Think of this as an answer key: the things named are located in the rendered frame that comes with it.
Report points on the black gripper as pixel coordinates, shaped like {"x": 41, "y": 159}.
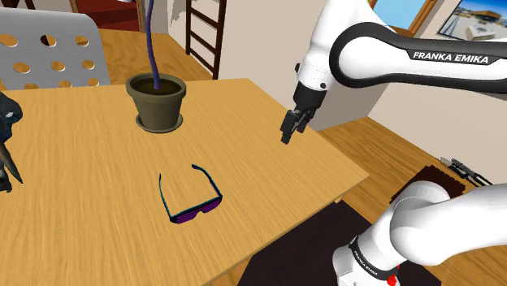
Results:
{"x": 308, "y": 98}

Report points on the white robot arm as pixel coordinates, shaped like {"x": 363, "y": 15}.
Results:
{"x": 368, "y": 51}

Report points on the dark wooden ladder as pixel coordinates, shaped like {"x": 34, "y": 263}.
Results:
{"x": 220, "y": 39}

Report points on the black sunglasses purple lenses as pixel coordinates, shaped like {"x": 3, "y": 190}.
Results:
{"x": 191, "y": 215}

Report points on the olive flower pot purple stem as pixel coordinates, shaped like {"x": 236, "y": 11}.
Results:
{"x": 157, "y": 106}

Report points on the dark brown rug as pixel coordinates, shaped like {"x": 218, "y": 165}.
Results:
{"x": 429, "y": 176}

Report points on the wooden framed window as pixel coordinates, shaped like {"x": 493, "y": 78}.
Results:
{"x": 398, "y": 12}

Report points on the black grey tool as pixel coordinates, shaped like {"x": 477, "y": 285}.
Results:
{"x": 467, "y": 173}

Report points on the wooden table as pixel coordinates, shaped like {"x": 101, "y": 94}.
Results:
{"x": 99, "y": 158}

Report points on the grey chair with holes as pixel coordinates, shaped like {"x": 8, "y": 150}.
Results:
{"x": 43, "y": 51}

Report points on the dark pointed figure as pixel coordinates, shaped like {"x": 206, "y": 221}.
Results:
{"x": 7, "y": 119}

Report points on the wall picture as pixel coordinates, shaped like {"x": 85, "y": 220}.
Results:
{"x": 479, "y": 19}

